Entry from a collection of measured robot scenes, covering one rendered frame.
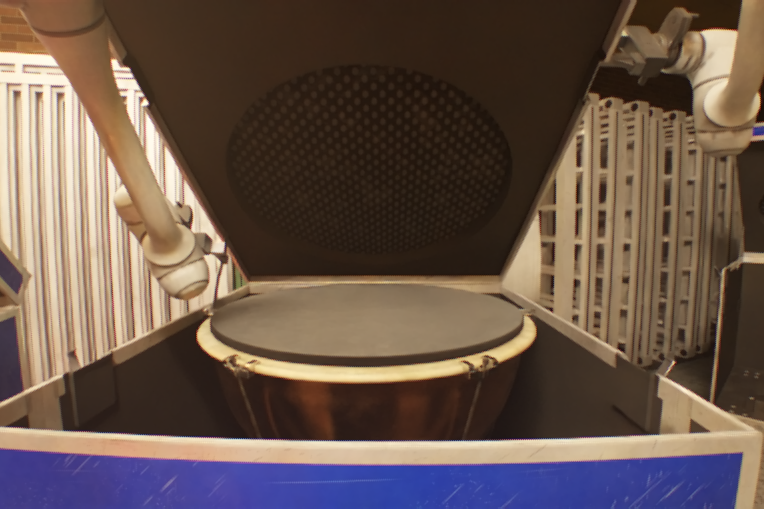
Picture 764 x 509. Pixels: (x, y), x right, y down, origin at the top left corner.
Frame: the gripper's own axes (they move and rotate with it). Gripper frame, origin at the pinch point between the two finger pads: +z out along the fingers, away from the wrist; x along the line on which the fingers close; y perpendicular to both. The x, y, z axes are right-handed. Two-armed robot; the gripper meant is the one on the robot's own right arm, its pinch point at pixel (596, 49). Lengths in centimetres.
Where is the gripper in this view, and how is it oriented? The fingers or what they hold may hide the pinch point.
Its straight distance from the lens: 108.8
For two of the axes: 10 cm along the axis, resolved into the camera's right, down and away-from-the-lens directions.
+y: 0.1, 5.4, 8.4
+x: 0.0, -8.4, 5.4
